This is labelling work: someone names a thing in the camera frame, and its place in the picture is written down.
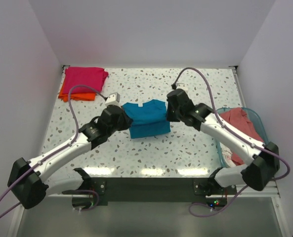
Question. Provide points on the folded magenta t shirt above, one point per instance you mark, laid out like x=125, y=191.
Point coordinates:
x=93, y=77

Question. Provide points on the pink t shirt in basket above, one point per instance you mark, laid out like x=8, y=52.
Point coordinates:
x=238, y=118

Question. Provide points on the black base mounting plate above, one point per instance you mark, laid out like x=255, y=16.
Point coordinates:
x=151, y=189

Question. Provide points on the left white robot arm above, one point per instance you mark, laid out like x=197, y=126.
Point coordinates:
x=28, y=179

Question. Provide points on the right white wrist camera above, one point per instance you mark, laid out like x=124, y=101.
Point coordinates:
x=182, y=86

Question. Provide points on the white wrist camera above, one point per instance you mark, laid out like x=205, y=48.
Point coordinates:
x=113, y=99
x=182, y=86

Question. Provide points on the blue t shirt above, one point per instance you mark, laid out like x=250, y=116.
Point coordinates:
x=148, y=120

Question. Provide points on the clear teal plastic basket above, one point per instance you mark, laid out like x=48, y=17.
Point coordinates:
x=255, y=119

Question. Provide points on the folded orange t shirt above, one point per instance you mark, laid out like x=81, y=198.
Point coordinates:
x=76, y=96

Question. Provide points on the white t shirt in basket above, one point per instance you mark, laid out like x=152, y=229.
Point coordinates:
x=227, y=156

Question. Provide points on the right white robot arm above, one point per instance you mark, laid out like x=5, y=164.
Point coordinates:
x=261, y=161

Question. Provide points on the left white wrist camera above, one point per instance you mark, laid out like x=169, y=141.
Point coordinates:
x=113, y=99

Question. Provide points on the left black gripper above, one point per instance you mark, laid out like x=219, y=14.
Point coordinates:
x=127, y=121

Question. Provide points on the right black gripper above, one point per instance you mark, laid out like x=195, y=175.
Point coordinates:
x=169, y=117

